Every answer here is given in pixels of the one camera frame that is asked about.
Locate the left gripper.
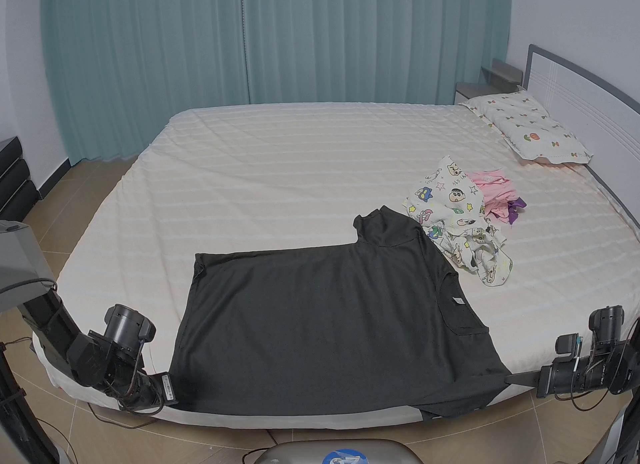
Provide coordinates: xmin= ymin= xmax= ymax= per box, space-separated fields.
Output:
xmin=120 ymin=371 xmax=181 ymax=412

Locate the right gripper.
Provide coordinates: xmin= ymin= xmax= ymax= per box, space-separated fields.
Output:
xmin=504 ymin=361 xmax=593 ymax=399

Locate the black T-shirt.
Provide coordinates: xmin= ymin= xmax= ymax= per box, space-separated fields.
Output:
xmin=169 ymin=205 xmax=512 ymax=423

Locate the bed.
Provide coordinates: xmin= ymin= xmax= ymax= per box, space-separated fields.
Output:
xmin=31 ymin=43 xmax=640 ymax=428

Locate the purple garment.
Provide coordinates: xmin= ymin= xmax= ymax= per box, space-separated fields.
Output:
xmin=505 ymin=196 xmax=528 ymax=225

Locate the white printed pyjama top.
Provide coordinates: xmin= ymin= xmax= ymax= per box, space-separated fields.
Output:
xmin=404 ymin=154 xmax=514 ymax=289

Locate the pink garment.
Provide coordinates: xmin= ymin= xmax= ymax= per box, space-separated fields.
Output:
xmin=467 ymin=168 xmax=516 ymax=217

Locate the white printed pillow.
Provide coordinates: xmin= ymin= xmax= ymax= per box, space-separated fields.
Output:
xmin=458 ymin=91 xmax=594 ymax=165

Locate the black chest of drawers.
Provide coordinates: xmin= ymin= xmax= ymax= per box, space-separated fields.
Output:
xmin=0 ymin=136 xmax=40 ymax=222

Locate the grey bedside table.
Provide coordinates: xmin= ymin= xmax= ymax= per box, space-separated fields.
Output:
xmin=454 ymin=58 xmax=523 ymax=105

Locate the black cable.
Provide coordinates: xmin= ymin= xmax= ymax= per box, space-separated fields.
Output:
xmin=569 ymin=385 xmax=609 ymax=414
xmin=107 ymin=381 xmax=167 ymax=416
xmin=0 ymin=277 xmax=59 ymax=296
xmin=94 ymin=409 xmax=158 ymax=429

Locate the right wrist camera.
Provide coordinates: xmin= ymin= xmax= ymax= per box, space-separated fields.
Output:
xmin=554 ymin=333 xmax=584 ymax=362

